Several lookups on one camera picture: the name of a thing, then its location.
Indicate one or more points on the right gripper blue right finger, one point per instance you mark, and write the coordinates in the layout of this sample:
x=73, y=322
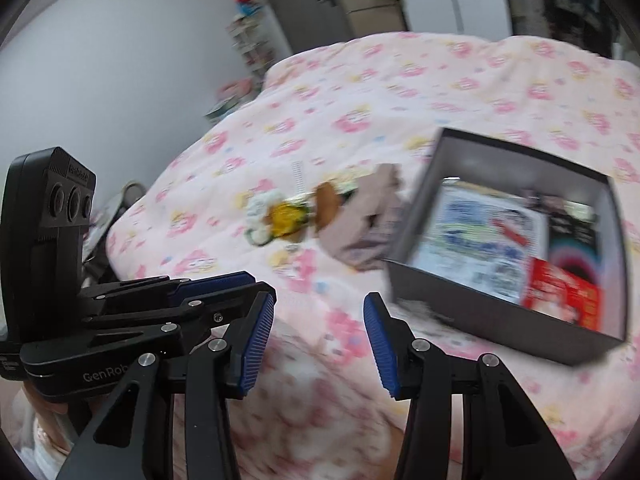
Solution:
x=390, y=340

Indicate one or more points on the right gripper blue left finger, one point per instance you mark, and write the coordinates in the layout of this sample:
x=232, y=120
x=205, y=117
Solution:
x=247, y=338

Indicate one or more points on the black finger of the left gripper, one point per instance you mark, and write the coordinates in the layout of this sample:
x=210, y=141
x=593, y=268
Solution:
x=161, y=292

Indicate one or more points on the green yellow snack bag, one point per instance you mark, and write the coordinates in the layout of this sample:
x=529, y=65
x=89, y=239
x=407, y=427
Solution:
x=288, y=221

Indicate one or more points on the cartoon bead art pack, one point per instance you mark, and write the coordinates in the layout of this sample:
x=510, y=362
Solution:
x=480, y=238

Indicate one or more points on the red packet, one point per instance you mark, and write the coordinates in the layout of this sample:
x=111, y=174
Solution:
x=552, y=291

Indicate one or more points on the black rainbow product box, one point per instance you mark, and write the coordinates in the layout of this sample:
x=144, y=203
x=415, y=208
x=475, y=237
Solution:
x=573, y=247

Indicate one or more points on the person left hand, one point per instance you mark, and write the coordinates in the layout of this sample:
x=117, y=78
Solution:
x=53, y=418

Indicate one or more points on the white pink kitty blanket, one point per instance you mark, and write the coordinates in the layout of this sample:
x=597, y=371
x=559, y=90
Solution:
x=317, y=411

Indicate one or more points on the beige pink garment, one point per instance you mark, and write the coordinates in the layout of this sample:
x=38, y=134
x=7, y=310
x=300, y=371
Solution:
x=360, y=234

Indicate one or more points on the wooden comb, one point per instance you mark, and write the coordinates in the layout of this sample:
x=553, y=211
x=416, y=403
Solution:
x=328, y=204

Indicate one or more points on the black storage box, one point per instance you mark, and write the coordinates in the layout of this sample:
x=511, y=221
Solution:
x=547, y=184

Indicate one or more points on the pink cartoon bed sheet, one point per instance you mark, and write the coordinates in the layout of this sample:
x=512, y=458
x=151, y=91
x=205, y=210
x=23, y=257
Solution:
x=345, y=109

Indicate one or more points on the white plush keychain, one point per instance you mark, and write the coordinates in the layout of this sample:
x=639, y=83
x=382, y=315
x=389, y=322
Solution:
x=257, y=211

